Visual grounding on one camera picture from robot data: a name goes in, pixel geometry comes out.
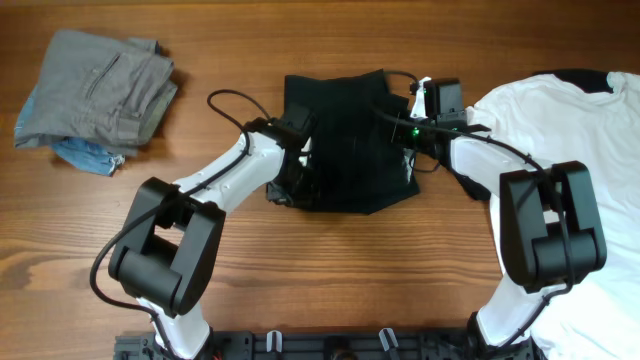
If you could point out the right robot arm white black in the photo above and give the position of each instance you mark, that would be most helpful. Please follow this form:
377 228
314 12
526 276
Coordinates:
550 232

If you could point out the white t-shirt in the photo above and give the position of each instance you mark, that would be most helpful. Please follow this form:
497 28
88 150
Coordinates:
559 156

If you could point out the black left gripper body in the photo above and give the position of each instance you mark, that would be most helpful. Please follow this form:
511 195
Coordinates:
298 185

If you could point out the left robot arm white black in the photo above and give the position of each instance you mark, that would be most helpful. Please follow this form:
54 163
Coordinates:
165 253

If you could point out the folded blue jeans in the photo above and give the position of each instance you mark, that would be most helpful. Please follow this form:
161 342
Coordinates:
81 154

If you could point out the folded grey trousers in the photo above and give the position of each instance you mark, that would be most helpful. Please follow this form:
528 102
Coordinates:
106 91

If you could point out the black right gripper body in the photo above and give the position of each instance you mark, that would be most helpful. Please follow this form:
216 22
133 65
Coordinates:
411 135

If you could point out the black shorts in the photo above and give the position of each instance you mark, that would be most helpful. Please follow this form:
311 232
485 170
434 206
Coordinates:
354 166

